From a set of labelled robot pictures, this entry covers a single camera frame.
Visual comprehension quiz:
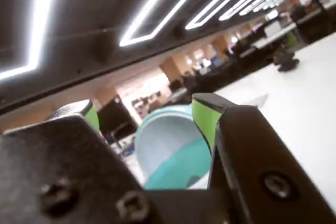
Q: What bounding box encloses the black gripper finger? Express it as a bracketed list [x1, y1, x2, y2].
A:
[0, 99, 158, 224]
[191, 92, 336, 224]

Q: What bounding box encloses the teal animal-shaped bin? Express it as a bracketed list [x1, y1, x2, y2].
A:
[134, 104, 213, 190]

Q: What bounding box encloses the black computer monitor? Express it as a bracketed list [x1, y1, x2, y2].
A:
[98, 98, 139, 141]

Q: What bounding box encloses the small black device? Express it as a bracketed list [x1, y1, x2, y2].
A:
[272, 48, 300, 72]

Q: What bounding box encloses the white ceiling light strip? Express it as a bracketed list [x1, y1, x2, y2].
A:
[0, 0, 60, 81]
[185, 0, 263, 30]
[119, 0, 211, 48]

